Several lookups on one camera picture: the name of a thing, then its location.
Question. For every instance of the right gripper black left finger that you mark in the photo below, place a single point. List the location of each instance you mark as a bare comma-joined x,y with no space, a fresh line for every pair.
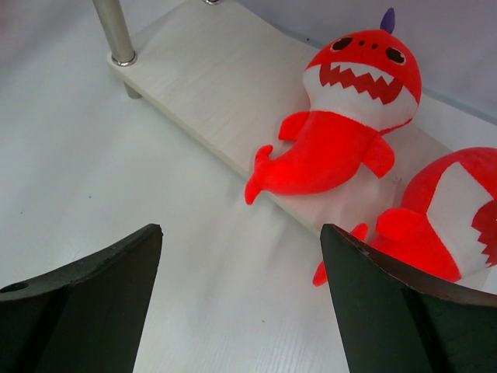
86,316

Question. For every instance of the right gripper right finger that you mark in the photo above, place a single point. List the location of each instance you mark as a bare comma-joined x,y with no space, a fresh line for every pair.
395,318

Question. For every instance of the red shark plush round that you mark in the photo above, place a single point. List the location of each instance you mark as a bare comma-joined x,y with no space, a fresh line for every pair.
360,87

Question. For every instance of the white two-tier shelf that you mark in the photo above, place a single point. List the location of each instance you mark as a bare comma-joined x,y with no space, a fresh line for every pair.
228,78

